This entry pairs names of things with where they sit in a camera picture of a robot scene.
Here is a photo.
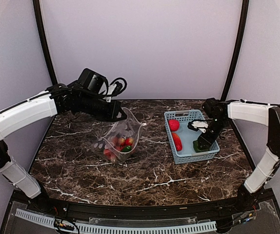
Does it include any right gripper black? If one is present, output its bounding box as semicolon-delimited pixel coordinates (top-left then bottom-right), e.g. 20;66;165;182
198;117;228;149

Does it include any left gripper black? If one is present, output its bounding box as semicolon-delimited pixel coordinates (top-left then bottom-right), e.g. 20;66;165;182
79;92;128;122

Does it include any green toy lime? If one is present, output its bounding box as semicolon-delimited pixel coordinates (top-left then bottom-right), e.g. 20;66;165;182
193;140;205;153

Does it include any red toy berry bunch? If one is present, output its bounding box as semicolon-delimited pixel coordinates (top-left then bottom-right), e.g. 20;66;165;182
103;136;134;163

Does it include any clear dotted zip top bag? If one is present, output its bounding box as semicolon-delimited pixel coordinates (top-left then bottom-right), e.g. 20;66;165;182
91;107;146;163

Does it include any green toy cucumber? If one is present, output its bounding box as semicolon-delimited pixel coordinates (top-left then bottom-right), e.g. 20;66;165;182
121;145;132;153

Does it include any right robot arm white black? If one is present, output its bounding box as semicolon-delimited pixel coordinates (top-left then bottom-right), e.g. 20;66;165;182
193;98;280;212

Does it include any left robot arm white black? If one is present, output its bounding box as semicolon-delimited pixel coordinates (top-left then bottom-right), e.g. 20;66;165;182
0;81;126;213

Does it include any light blue plastic basket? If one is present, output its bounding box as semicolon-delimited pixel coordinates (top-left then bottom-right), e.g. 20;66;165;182
164;109;220;164

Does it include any red toy chili pepper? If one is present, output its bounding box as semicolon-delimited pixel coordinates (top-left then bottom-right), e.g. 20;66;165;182
171;132;183;152

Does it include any red round toy fruit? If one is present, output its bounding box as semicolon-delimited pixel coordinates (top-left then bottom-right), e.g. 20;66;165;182
168;119;180;132

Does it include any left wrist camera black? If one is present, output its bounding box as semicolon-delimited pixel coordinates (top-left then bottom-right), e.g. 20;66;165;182
78;68;106;93

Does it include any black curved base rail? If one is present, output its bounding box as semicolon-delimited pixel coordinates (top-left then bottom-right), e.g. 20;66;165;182
0;189;280;234

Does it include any white slotted cable duct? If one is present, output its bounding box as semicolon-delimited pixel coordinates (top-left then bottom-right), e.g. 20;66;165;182
15;209;217;234

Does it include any black left frame post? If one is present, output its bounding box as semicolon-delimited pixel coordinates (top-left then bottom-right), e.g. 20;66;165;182
32;0;58;85

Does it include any black frame post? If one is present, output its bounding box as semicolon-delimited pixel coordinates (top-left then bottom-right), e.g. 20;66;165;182
32;0;58;85
220;0;249;101

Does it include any black right frame post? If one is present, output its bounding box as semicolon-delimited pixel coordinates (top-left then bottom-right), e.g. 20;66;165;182
220;0;249;101

